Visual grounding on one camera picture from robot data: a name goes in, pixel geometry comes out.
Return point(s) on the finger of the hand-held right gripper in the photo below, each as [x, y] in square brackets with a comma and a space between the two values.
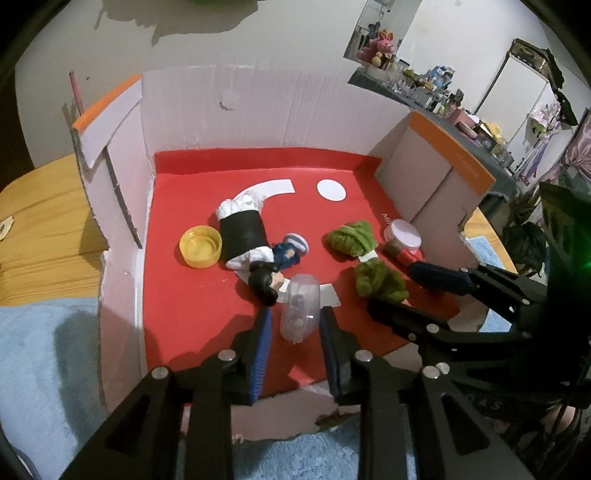
[438, 277]
[485, 355]

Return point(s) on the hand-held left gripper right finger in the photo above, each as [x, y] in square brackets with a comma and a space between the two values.
[331, 360]

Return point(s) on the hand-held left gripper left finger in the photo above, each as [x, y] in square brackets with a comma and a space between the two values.
[261, 360]

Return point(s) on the red tube with white lid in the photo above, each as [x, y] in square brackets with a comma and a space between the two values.
[404, 235]

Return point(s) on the green yarn ball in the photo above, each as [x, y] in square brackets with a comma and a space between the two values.
[351, 237]
[381, 282]

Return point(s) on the clear plastic capsule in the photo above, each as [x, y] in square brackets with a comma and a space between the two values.
[300, 307]

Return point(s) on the black-haired toy figure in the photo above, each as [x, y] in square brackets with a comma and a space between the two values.
[265, 282]

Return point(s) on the cardboard box with red bottom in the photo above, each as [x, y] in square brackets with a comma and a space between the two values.
[184, 300]

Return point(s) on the black roll with white stuffing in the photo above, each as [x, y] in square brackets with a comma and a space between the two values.
[243, 230]

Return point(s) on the person's right hand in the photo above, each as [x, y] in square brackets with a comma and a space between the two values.
[567, 421]

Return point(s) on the dark leafy plant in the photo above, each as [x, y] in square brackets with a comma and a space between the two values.
[524, 240]

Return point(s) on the dark cloth-covered table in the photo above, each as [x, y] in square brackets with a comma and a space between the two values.
[503, 184]

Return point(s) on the yellow bottle cap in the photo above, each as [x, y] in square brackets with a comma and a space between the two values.
[201, 247]

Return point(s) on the pale artificial flower bunch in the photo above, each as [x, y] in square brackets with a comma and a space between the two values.
[545, 120]

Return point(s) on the white cabinet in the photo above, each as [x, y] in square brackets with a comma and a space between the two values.
[517, 97]

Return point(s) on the light blue fluffy blanket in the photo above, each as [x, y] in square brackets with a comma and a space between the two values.
[37, 369]

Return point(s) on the pink plush toy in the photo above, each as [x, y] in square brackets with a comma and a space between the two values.
[381, 46]

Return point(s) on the small paper sticker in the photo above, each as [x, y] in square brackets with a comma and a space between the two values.
[5, 228]

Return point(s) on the pink stick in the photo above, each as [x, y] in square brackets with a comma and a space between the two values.
[76, 92]

